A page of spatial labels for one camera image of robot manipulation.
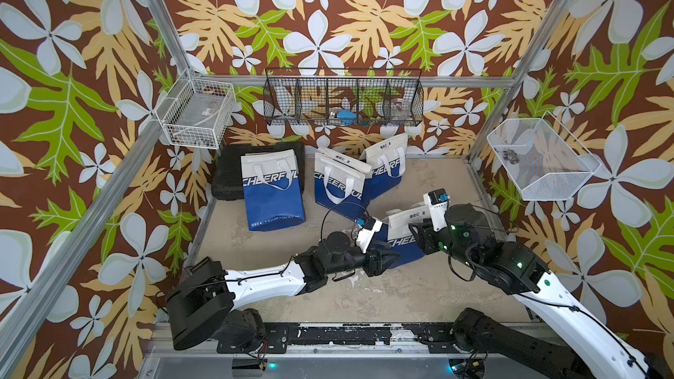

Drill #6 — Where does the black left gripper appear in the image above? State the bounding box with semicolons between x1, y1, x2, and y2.
322;237;398;277

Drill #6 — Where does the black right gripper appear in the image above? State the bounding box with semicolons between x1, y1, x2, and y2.
404;218;480;274

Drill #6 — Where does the narrow takeout bag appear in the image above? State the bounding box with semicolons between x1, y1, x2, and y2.
313;148;372;220

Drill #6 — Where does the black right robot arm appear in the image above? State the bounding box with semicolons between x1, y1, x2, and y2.
408;189;665;378

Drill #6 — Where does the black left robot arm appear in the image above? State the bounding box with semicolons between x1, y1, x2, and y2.
165;232;400;351

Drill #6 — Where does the white mesh bin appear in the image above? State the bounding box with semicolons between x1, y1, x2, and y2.
487;112;601;202

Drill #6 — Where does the black plastic tool case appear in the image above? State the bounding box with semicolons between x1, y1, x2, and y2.
212;142;305;201

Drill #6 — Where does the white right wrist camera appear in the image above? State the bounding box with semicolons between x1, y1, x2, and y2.
424;189;449;232

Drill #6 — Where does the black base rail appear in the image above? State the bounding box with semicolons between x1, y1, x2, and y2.
212;322;460;354

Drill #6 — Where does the black wire basket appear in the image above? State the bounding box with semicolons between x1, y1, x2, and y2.
260;68;425;127

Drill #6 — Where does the white wire basket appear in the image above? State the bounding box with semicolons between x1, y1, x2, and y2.
156;71;237;150

